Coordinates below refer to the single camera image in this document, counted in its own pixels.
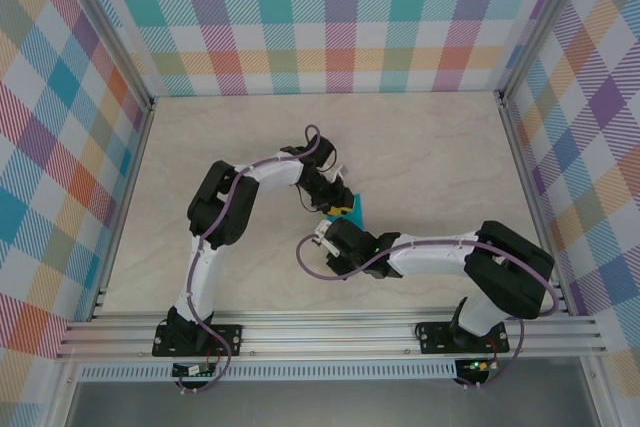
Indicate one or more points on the blue square paper sheet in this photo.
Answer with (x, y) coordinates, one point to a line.
(359, 214)

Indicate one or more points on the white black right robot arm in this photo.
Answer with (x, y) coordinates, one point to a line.
(435, 262)

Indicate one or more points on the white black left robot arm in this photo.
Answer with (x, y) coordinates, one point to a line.
(207, 282)

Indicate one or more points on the grey metal lower panel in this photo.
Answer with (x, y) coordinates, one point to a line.
(325, 404)

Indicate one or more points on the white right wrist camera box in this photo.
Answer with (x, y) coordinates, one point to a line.
(325, 239)

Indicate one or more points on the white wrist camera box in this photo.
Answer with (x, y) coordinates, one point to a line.
(340, 173)
(325, 239)

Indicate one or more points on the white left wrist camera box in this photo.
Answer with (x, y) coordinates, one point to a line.
(340, 173)

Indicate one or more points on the aluminium mounting rail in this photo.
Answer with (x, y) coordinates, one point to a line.
(325, 334)

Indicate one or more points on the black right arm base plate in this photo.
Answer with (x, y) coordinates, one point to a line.
(432, 337)

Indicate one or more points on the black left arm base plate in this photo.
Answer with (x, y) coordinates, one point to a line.
(227, 337)

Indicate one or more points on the aluminium side rail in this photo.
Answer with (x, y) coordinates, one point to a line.
(125, 197)
(532, 197)

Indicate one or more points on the aluminium corner post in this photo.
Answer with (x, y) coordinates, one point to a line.
(107, 32)
(542, 27)

